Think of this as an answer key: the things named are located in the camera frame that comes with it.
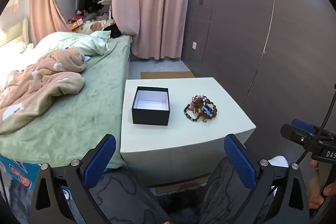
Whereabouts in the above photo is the black garment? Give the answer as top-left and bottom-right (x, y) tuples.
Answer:
(102, 24), (122, 39)

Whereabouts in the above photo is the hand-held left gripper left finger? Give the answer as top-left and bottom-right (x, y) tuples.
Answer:
(31, 133), (117, 224)

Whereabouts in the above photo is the person's leg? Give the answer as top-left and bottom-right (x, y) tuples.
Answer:
(89, 170), (171, 224)
(202, 156), (263, 224)

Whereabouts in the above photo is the person's right hand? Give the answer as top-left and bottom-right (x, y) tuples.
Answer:
(308, 158), (336, 210)

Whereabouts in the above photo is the person's right leg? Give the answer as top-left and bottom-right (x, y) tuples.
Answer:
(202, 156), (263, 224)

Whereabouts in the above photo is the peach fleece blanket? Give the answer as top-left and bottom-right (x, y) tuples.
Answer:
(0, 47), (87, 135)

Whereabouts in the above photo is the white pillow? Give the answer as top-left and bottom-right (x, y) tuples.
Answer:
(10, 42), (34, 55)

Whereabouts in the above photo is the bed with green sheet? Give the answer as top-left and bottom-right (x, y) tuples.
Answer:
(0, 35), (133, 169)

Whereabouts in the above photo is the blue printed bed base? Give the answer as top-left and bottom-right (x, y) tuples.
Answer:
(0, 154), (72, 199)

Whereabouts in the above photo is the pale bed headboard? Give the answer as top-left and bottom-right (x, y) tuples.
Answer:
(0, 17), (30, 47)

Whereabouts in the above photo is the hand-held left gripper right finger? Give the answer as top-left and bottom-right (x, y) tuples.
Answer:
(224, 134), (311, 224)

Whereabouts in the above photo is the black gift box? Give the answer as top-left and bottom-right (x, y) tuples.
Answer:
(131, 86), (171, 126)

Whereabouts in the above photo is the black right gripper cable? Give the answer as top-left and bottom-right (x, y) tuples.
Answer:
(296, 84), (336, 164)

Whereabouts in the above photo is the flat cardboard sheet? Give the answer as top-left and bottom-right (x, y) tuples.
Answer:
(140, 71), (196, 80)

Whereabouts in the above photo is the person's left leg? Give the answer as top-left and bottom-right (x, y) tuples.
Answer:
(89, 170), (171, 224)

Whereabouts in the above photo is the white sock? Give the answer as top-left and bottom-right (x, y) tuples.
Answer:
(269, 156), (289, 168)

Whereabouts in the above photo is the white side table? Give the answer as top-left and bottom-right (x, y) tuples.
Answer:
(120, 77), (257, 186)

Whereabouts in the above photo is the pile of beaded bracelets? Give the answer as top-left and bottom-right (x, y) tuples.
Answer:
(184, 94), (218, 122)

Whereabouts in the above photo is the wide pink curtain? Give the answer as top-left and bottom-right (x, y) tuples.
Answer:
(112, 0), (196, 60)

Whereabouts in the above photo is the dark fuzzy rug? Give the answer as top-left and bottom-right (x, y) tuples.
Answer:
(155, 185), (210, 224)

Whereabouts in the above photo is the light green duvet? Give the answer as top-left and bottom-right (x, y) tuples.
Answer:
(20, 30), (112, 57)

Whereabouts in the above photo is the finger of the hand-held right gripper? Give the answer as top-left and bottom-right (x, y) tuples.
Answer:
(280, 119), (319, 147)

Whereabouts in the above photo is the clutter on far table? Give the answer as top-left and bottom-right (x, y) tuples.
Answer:
(67, 0), (114, 30)

